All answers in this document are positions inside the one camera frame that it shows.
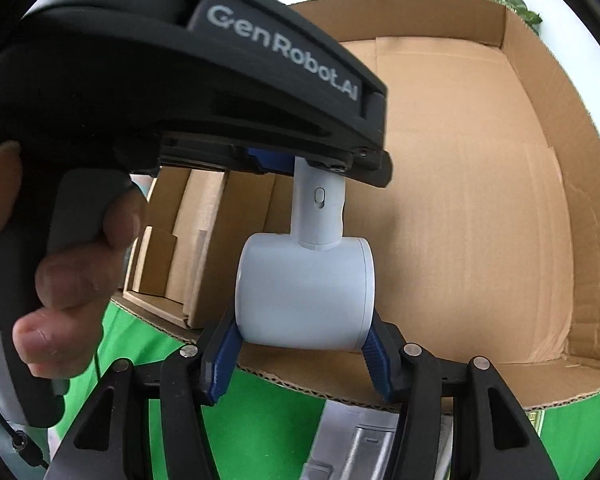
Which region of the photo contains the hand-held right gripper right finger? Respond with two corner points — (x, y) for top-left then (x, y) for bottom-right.
(360, 310), (556, 480)

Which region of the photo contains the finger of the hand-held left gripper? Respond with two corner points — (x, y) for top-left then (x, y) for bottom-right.
(325, 150), (395, 188)
(245, 146), (297, 175)

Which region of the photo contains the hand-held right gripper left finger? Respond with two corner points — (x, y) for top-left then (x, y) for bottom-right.
(45, 307), (243, 480)

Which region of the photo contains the large cardboard box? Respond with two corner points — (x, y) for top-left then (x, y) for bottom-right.
(110, 0), (600, 416)

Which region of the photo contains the white handheld device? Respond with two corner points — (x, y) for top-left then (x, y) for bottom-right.
(235, 155), (375, 352)

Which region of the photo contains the person's left hand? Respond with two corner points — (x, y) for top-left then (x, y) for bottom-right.
(0, 141), (148, 378)

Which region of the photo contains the green tablecloth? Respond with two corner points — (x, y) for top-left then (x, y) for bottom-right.
(45, 147), (600, 480)

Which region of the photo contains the black cable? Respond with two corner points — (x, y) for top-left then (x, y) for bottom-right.
(0, 375), (48, 468)

